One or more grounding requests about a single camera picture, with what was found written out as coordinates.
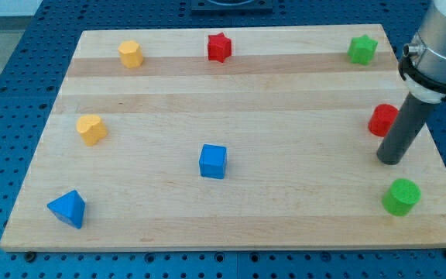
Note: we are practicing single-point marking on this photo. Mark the red star block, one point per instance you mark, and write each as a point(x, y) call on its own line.
point(219, 47)

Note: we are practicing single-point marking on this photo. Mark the red cylinder block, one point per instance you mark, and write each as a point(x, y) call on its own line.
point(382, 118)

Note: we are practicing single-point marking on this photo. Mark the blue triangular prism block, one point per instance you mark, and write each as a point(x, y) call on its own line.
point(69, 209)

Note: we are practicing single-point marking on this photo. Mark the yellow hexagon block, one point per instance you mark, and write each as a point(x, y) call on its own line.
point(130, 53)

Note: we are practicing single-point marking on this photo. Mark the wooden board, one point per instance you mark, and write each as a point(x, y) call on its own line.
point(292, 112)

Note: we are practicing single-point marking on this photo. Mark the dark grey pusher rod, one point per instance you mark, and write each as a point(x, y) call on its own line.
point(410, 120)

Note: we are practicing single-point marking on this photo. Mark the green cylinder block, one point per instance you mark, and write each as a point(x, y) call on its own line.
point(401, 197)

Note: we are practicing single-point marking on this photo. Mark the green star block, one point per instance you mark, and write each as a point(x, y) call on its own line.
point(362, 49)

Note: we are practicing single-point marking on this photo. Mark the yellow heart block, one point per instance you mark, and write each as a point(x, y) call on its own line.
point(91, 128)

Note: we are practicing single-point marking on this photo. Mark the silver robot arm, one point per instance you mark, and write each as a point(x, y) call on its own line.
point(423, 63)

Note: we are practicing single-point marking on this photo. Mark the blue cube block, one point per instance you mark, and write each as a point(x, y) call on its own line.
point(212, 161)

